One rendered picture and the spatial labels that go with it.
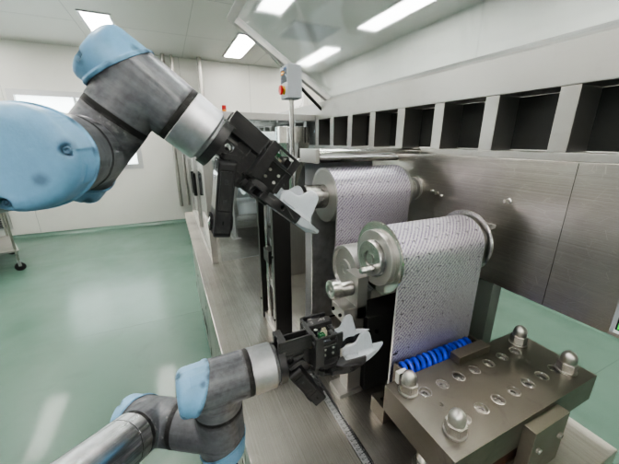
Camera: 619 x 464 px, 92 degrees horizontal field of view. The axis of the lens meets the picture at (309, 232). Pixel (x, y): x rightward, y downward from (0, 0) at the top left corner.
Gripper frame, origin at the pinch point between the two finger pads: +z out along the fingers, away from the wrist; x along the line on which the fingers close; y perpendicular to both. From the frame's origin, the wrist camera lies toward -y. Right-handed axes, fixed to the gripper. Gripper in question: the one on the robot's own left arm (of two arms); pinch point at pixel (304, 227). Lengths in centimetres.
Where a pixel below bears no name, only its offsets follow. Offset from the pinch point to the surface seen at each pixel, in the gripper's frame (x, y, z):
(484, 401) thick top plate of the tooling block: -19.6, -6.3, 40.0
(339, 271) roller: 16.0, -2.9, 24.5
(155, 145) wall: 551, -19, -31
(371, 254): 0.8, 3.9, 16.5
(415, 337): -5.2, -4.6, 34.6
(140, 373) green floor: 149, -137, 45
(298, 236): 69, -2, 38
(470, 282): -5.2, 12.3, 39.3
